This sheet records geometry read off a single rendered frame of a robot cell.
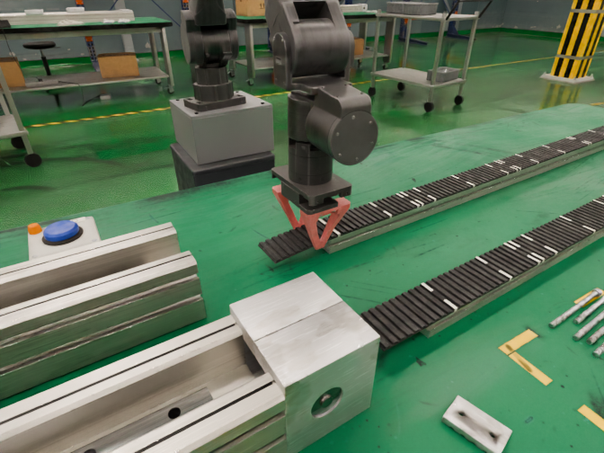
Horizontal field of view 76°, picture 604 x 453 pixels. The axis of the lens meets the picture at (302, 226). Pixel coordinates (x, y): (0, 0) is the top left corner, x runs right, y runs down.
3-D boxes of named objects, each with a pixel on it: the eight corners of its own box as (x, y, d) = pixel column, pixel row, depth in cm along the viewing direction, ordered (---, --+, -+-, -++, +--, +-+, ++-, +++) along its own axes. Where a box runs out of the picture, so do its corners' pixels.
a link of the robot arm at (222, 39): (222, 70, 89) (199, 73, 87) (216, 20, 84) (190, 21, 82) (235, 75, 82) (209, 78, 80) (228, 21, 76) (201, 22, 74)
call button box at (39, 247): (103, 249, 58) (92, 212, 55) (115, 285, 51) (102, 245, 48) (42, 266, 55) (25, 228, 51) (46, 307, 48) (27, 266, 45)
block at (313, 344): (300, 324, 45) (300, 258, 40) (370, 407, 37) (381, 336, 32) (228, 357, 41) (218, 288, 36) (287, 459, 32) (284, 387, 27)
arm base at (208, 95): (228, 97, 95) (182, 105, 89) (225, 61, 91) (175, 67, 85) (248, 102, 89) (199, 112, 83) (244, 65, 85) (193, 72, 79)
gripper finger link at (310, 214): (307, 264, 51) (308, 200, 46) (280, 238, 57) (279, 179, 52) (348, 248, 54) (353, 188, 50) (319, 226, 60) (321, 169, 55)
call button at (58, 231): (79, 228, 53) (75, 216, 52) (83, 242, 50) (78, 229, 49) (46, 236, 51) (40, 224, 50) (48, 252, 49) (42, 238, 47)
